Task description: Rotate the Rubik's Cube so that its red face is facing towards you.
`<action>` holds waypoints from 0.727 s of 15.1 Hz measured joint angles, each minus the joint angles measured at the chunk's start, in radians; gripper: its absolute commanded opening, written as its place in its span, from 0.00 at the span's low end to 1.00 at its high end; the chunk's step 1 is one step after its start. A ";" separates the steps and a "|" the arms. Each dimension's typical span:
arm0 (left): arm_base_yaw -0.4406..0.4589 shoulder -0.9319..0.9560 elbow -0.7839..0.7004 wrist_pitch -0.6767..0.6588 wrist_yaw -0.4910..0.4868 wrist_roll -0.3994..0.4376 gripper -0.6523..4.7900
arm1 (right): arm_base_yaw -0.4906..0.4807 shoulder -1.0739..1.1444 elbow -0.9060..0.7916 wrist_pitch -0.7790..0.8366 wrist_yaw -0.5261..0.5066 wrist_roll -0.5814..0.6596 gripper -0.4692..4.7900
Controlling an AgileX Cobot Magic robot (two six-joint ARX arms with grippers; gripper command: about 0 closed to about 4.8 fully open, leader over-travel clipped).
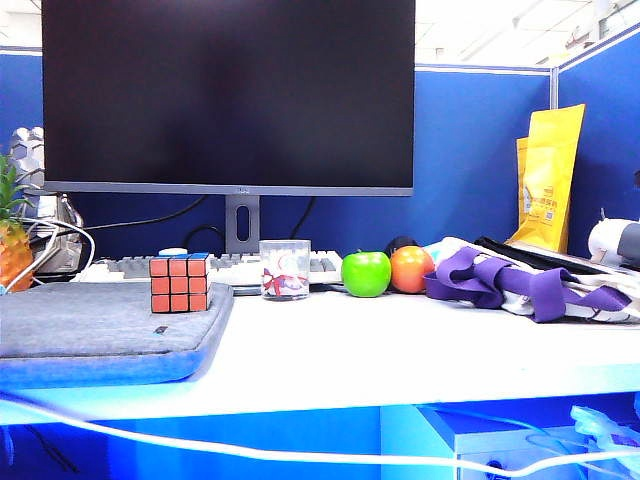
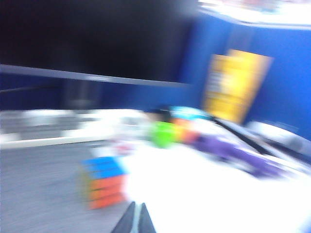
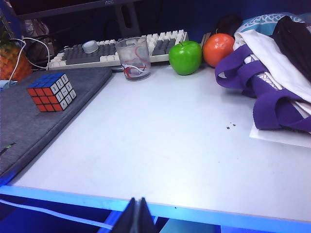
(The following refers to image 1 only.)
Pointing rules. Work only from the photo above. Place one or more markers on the Rubik's cube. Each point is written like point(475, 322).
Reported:
point(172, 285)

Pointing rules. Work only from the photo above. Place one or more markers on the green apple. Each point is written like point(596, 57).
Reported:
point(366, 274)

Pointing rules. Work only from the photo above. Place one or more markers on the black round object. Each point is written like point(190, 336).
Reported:
point(397, 242)

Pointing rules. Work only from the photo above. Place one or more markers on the grey monitor stand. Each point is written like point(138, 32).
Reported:
point(242, 235)

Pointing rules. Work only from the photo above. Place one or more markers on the white and grey keyboard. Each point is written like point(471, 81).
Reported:
point(235, 270)

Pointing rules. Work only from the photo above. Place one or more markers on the orange round fruit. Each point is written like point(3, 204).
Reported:
point(411, 270)

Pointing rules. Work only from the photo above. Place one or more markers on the pale round lid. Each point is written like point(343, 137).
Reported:
point(172, 251)

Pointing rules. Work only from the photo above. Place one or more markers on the black computer monitor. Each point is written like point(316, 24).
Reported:
point(225, 95)

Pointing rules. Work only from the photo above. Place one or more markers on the small yellow pouch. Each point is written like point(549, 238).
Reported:
point(521, 170)

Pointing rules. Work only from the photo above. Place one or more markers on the black flat folder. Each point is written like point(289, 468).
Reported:
point(550, 255)

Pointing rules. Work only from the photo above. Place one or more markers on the large yellow pouch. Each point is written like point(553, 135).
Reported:
point(550, 175)

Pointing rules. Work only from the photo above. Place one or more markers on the grey felt laptop sleeve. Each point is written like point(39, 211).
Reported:
point(90, 325)

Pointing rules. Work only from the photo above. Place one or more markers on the white drawer cabinet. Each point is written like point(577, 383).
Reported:
point(500, 450)

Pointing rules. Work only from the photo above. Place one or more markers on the white and grey device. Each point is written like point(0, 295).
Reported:
point(607, 240)

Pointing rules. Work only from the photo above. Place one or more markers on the silver geometric figure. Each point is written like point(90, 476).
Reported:
point(30, 150)

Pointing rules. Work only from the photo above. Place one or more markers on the toy pineapple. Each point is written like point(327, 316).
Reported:
point(12, 250)

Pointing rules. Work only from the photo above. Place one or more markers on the clear plastic bag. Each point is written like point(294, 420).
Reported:
point(605, 430)

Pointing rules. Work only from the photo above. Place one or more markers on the grey partition post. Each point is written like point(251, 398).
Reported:
point(554, 90)

